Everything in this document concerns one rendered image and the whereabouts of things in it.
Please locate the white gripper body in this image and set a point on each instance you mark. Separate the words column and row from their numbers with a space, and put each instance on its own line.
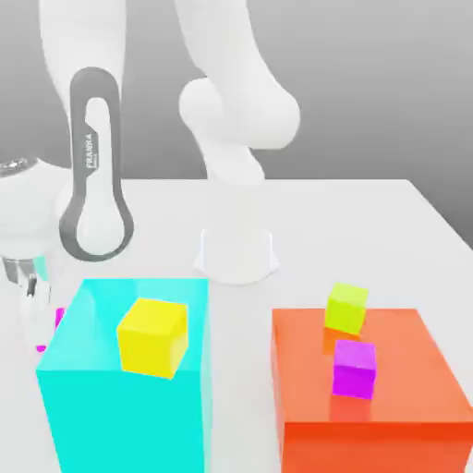
column 37, row 317

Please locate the small magenta cube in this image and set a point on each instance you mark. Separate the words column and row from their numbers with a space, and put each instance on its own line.
column 59, row 318

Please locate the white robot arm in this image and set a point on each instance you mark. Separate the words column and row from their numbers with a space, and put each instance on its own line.
column 236, row 111

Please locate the small yellow cube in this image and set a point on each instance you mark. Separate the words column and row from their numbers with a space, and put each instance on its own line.
column 151, row 340

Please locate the small lime green cube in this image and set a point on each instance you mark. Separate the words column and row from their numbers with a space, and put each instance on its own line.
column 345, row 308

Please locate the small purple cube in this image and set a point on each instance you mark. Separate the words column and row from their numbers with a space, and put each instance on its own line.
column 353, row 373

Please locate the large cyan box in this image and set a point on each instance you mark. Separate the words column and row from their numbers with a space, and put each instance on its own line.
column 122, row 417

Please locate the large orange box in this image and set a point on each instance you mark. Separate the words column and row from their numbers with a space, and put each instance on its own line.
column 410, row 369

